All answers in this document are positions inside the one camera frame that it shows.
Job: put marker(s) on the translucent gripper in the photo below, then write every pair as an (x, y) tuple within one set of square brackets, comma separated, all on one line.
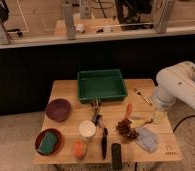
[(159, 114)]

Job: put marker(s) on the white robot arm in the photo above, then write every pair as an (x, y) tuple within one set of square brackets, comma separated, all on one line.
[(173, 82)]

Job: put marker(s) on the banana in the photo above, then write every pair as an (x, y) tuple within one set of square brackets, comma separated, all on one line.
[(139, 122)]

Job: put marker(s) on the light blue cloth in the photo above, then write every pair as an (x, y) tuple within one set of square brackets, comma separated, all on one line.
[(147, 139)]

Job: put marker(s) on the metal fork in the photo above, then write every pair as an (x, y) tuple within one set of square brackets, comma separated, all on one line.
[(137, 91)]

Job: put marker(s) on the wooden table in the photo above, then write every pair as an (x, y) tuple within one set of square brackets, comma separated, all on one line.
[(112, 112)]

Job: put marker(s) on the bunch of dark grapes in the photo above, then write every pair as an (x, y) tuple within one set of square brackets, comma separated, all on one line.
[(125, 130)]

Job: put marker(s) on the black rectangular block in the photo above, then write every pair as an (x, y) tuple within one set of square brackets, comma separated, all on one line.
[(116, 156)]

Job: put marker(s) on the green plastic bin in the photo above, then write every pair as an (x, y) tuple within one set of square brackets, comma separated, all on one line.
[(106, 85)]

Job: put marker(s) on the white cup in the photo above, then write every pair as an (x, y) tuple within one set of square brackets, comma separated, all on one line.
[(87, 130)]

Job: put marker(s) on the orange fruit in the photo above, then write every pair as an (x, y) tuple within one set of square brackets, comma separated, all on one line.
[(79, 149)]

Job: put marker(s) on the purple bowl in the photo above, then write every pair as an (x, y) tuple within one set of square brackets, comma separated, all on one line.
[(58, 110)]

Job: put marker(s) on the teal sponge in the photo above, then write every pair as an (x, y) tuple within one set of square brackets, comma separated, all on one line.
[(47, 144)]

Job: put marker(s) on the black handled knife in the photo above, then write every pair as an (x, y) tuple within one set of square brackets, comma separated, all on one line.
[(104, 139)]

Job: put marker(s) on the scissors with dark handles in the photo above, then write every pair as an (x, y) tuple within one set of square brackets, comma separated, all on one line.
[(96, 104)]

